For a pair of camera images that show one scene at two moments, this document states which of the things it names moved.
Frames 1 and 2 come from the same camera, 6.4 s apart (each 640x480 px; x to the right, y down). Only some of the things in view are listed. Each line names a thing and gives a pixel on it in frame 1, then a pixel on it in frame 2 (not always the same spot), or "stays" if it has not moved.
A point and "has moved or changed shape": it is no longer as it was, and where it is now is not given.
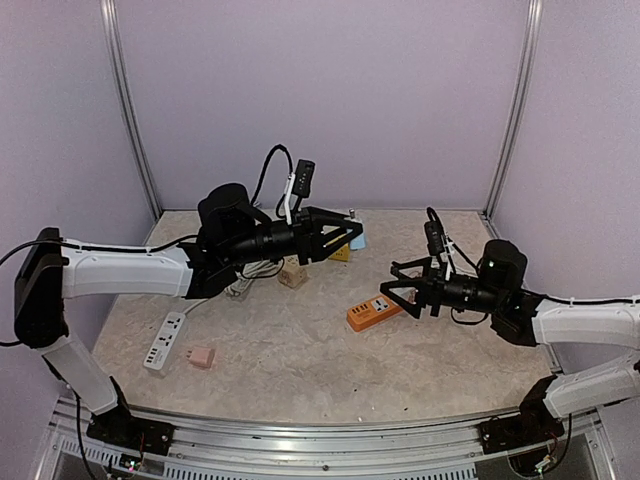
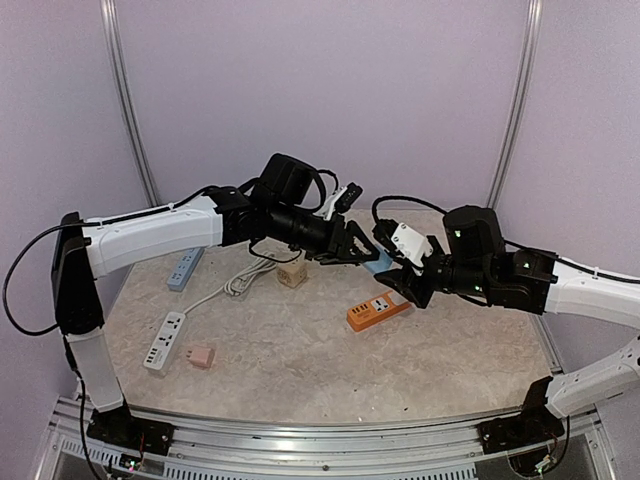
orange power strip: x=364 y=315 stays
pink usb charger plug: x=201 y=356 stays
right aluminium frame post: x=519 y=104 stays
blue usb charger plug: x=359 y=242 has moved or changed shape
